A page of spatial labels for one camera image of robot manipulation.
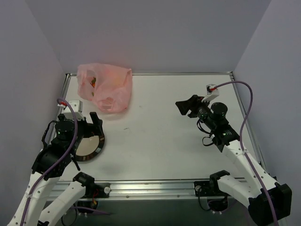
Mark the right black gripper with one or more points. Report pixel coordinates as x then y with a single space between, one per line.
192 109

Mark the pink plastic bag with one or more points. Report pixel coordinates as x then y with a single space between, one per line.
113 86

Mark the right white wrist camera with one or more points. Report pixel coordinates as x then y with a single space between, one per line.
212 93

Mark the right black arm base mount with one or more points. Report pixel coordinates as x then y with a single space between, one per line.
217 201

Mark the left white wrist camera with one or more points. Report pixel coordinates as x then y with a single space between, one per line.
76 106

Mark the fake berry sprig with leaves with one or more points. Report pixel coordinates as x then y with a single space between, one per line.
93 86

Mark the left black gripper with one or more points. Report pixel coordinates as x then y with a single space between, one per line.
89 127

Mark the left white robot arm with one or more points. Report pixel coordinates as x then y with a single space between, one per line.
49 167

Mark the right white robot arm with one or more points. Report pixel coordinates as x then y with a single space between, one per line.
267 201

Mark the aluminium table frame rail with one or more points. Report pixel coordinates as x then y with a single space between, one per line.
151 151

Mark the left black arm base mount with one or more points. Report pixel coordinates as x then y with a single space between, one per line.
93 194

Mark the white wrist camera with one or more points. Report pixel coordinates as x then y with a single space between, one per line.
212 93
76 106

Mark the black rimmed ceramic plate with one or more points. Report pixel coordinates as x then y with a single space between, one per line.
89 148

